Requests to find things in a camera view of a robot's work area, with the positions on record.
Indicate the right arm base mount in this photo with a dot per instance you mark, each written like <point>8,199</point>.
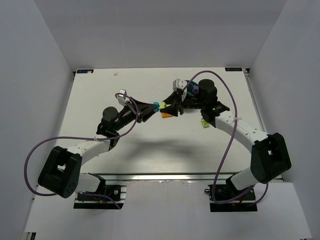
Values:
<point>228,201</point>

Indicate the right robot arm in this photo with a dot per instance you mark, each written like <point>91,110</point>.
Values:
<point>269,153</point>

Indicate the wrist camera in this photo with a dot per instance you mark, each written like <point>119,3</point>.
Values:
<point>121,96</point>
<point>179,84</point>

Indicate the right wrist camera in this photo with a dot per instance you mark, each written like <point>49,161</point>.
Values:
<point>179,84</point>

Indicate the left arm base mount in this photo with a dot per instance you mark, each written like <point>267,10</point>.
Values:
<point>111,197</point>

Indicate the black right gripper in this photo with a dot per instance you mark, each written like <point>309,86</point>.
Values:
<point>180,104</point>

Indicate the teal round divided container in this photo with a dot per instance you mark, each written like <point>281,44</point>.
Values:
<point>188,90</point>

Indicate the long orange yellow lego brick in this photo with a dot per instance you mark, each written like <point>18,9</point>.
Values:
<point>166,115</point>

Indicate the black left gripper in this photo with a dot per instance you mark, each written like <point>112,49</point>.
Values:
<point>137,112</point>

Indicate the purple orange lego stack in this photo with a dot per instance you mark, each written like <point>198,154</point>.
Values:
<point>195,90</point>

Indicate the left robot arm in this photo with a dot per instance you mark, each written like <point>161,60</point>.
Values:
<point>61,173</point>

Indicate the dark blue table label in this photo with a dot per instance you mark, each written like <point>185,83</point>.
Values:
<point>233,69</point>
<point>84,71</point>

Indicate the lime lego brick on table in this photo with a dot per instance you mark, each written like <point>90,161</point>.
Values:
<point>204,123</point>

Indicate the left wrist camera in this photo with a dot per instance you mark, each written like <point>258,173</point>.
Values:
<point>121,96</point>

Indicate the left dark blue table label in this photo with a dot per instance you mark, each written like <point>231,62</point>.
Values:
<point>84,71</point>

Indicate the lime green lego brick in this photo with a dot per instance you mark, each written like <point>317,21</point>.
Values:
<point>162,105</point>

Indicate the blue lego brick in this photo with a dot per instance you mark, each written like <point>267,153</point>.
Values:
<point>157,108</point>

